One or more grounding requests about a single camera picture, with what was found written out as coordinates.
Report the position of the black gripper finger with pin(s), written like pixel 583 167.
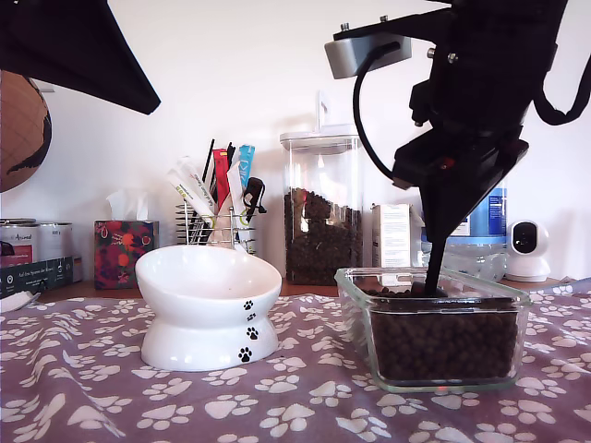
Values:
pixel 69 46

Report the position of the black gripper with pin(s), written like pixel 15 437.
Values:
pixel 485 92

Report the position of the black plastic measuring spoon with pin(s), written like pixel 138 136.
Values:
pixel 431 277

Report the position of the white ceramic paw-print cat bowl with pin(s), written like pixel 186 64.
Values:
pixel 207 285

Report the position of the large clear water bottle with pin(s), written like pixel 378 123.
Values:
pixel 489 221

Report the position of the small grey printed carton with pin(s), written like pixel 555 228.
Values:
pixel 391 235

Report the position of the round brown woven disc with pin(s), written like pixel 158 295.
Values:
pixel 20 138

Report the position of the tall clear jar white lid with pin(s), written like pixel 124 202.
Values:
pixel 323 157

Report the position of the brown kibble in tall jar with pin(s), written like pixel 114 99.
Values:
pixel 322 249

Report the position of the brown kibble mass in dish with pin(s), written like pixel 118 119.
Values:
pixel 442 341

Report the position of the square clear glass dish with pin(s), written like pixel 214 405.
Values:
pixel 354 318

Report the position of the white tissue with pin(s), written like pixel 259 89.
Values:
pixel 126 205

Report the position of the white sachet with script print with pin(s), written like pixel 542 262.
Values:
pixel 193 175

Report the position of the thin black stick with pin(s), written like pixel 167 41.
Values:
pixel 208 160

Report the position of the white sachet with green print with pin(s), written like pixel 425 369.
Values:
pixel 184 191

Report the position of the tin can with white label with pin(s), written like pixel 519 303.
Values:
pixel 54 242

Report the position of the black plastic clip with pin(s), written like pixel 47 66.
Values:
pixel 253 187

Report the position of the tin can with red label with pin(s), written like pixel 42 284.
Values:
pixel 17 240

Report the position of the red treat sachet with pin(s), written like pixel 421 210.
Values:
pixel 221 180

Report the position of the blue treat sachet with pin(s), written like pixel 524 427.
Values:
pixel 246 161

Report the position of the floral tissue box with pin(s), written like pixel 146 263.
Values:
pixel 124 258

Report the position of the dark green flat carton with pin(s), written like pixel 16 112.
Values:
pixel 36 277

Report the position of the purple paw-print cloth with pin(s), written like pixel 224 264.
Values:
pixel 295 406

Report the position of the small white flat dish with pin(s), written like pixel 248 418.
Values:
pixel 13 302

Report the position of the white wall switch plate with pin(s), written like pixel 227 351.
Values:
pixel 50 90

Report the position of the small white round camera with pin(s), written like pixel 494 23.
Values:
pixel 530 267

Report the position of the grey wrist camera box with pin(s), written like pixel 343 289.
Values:
pixel 351 57

